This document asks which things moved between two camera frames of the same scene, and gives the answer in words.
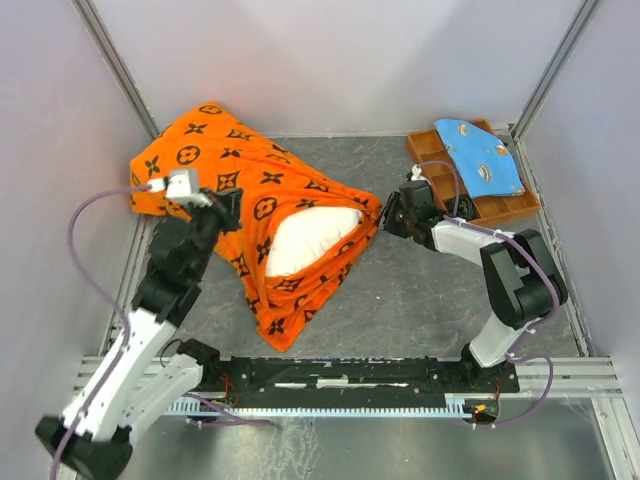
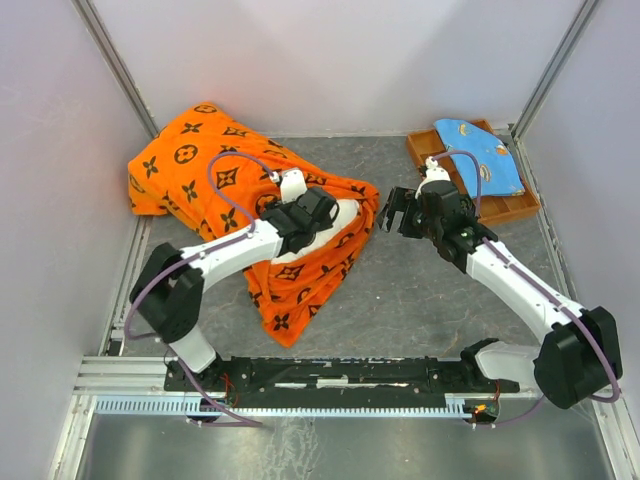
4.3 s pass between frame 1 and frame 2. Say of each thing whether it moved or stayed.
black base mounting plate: stayed
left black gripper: moved
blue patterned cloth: stayed
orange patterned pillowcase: moved
